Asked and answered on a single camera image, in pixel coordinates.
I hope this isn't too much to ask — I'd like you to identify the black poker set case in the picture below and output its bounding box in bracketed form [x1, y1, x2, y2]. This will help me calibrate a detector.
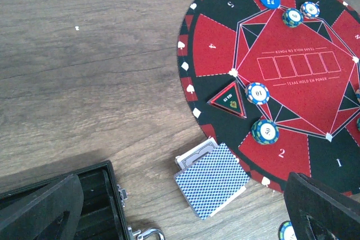
[1, 161, 165, 239]

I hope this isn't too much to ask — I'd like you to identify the white card box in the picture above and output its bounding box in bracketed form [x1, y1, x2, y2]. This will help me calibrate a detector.
[174, 136, 247, 218]

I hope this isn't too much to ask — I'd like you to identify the triangular all in marker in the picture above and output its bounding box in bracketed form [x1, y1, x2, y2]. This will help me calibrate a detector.
[207, 81, 247, 119]

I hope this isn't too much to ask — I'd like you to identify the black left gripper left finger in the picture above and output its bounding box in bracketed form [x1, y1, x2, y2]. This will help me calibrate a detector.
[1, 175, 84, 239]

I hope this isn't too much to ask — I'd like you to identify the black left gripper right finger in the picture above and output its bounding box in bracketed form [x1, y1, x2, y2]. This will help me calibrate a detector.
[283, 172, 359, 239]

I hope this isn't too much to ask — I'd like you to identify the green blue 50 chip stack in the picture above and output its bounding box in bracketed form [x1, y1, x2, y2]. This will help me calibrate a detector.
[278, 220, 297, 240]

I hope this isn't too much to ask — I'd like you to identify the round red black poker mat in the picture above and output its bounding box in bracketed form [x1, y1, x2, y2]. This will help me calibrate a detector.
[177, 0, 359, 196]

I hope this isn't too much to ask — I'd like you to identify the blue backed card deck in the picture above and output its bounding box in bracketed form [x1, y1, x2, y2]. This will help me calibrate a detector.
[173, 142, 251, 220]

